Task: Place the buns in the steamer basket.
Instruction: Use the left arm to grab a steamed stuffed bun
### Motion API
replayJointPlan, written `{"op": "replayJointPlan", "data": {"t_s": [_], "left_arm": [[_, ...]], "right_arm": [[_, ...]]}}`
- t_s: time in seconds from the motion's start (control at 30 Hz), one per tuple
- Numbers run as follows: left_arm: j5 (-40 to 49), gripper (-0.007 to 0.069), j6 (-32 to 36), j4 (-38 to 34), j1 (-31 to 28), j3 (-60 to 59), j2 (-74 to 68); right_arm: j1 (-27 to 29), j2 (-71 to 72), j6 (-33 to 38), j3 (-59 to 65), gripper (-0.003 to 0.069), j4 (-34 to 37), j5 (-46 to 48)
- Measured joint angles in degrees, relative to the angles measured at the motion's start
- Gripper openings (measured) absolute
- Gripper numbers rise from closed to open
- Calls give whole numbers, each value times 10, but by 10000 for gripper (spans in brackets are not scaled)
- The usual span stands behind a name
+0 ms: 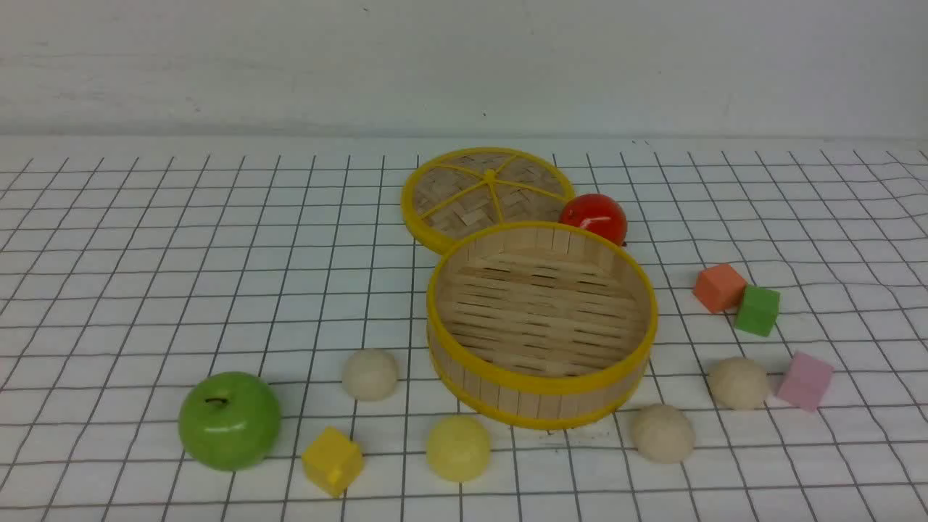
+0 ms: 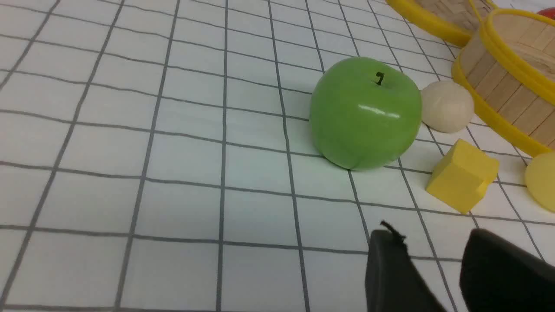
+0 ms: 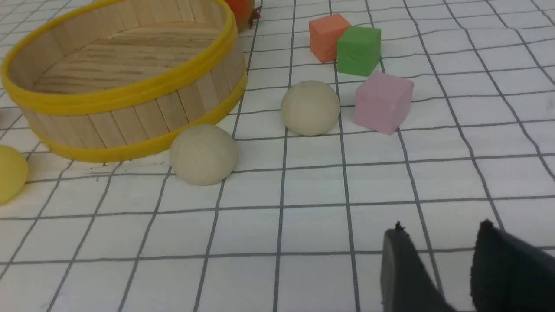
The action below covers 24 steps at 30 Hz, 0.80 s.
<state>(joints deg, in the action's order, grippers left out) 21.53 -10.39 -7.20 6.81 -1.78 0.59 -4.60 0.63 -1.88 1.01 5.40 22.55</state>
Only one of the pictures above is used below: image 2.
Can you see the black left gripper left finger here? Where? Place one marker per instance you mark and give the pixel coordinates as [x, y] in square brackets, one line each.
[392, 282]

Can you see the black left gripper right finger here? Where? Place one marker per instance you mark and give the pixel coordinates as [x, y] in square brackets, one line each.
[498, 276]

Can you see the pale yellow bun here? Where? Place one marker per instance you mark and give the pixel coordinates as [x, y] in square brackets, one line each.
[540, 180]

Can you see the cream white bun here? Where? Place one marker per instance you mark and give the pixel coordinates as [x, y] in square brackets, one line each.
[446, 106]

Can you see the bamboo steamer tray yellow rim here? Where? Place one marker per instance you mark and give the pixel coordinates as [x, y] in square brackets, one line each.
[508, 68]

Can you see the bamboo steamer lid yellow rim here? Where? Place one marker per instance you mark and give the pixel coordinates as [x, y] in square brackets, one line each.
[453, 21]

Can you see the yellow foam cube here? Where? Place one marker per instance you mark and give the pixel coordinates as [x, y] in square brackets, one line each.
[461, 178]

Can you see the green plastic apple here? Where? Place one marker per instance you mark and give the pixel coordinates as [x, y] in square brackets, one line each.
[364, 114]

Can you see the red plastic tomato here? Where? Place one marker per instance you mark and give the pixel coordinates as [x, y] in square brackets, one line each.
[548, 12]

